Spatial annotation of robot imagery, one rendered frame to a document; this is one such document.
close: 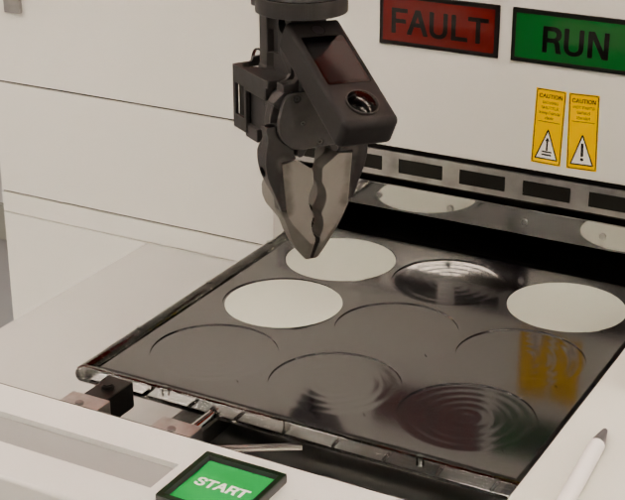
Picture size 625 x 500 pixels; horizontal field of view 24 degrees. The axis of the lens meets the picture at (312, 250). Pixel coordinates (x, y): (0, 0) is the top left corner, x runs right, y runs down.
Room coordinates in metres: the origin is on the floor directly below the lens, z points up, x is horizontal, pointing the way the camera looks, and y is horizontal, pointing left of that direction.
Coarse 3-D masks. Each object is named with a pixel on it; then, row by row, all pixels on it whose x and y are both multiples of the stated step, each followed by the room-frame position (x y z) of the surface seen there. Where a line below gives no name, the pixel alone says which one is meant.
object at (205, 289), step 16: (272, 240) 1.25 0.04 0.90; (256, 256) 1.22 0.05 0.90; (224, 272) 1.18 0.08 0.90; (240, 272) 1.19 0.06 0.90; (208, 288) 1.15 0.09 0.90; (176, 304) 1.11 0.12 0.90; (192, 304) 1.12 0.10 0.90; (160, 320) 1.08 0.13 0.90; (128, 336) 1.05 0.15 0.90; (144, 336) 1.06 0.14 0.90; (112, 352) 1.02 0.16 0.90
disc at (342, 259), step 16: (336, 240) 1.26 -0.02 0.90; (352, 240) 1.26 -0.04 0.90; (288, 256) 1.22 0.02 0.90; (320, 256) 1.22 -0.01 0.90; (336, 256) 1.22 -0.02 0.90; (352, 256) 1.22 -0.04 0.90; (368, 256) 1.22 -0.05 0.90; (384, 256) 1.22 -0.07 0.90; (304, 272) 1.18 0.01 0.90; (320, 272) 1.18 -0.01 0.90; (336, 272) 1.18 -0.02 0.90; (352, 272) 1.18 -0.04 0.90; (368, 272) 1.18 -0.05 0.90; (384, 272) 1.18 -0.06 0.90
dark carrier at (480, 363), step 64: (448, 256) 1.22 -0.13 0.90; (192, 320) 1.08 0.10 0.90; (384, 320) 1.08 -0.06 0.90; (448, 320) 1.08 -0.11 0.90; (512, 320) 1.08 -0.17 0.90; (192, 384) 0.97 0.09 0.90; (256, 384) 0.97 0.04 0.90; (320, 384) 0.97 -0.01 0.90; (384, 384) 0.97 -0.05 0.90; (448, 384) 0.97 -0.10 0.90; (512, 384) 0.97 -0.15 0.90; (576, 384) 0.97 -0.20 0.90; (448, 448) 0.88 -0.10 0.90; (512, 448) 0.87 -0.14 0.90
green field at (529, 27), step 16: (528, 16) 1.24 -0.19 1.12; (544, 16) 1.24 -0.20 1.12; (528, 32) 1.24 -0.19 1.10; (544, 32) 1.24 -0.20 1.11; (560, 32) 1.23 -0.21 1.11; (576, 32) 1.22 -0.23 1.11; (592, 32) 1.22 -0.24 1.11; (608, 32) 1.21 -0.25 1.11; (624, 32) 1.20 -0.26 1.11; (528, 48) 1.24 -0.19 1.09; (544, 48) 1.24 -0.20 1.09; (560, 48) 1.23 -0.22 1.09; (576, 48) 1.22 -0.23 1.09; (592, 48) 1.22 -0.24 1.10; (608, 48) 1.21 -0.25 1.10; (624, 48) 1.20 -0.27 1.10; (592, 64) 1.22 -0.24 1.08; (608, 64) 1.21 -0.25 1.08; (624, 64) 1.20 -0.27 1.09
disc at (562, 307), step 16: (528, 288) 1.15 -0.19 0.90; (544, 288) 1.15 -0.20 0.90; (560, 288) 1.15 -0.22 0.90; (576, 288) 1.15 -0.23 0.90; (592, 288) 1.15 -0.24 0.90; (512, 304) 1.12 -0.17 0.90; (528, 304) 1.12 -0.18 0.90; (544, 304) 1.12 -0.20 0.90; (560, 304) 1.12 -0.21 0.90; (576, 304) 1.12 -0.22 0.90; (592, 304) 1.12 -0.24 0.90; (608, 304) 1.12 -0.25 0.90; (528, 320) 1.08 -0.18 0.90; (544, 320) 1.08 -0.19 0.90; (560, 320) 1.08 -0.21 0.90; (576, 320) 1.08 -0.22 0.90; (592, 320) 1.08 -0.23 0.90; (608, 320) 1.08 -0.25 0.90
